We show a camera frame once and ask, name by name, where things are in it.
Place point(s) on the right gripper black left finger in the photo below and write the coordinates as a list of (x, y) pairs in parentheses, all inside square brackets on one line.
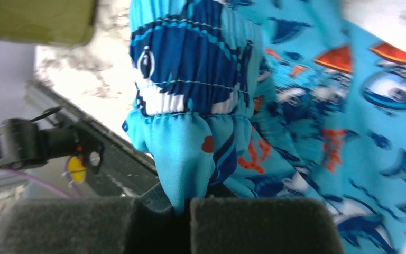
[(149, 219)]

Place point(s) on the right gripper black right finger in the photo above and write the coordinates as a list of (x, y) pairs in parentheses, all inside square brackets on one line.
[(211, 227)]

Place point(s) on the blue shark print shorts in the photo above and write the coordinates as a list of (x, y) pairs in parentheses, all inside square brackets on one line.
[(274, 99)]

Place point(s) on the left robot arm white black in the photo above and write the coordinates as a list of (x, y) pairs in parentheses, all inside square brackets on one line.
[(26, 144)]

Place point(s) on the olive green plastic basket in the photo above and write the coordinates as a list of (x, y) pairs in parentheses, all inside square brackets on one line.
[(48, 22)]

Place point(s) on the black metal base rail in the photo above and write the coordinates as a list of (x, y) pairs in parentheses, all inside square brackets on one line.
[(122, 169)]

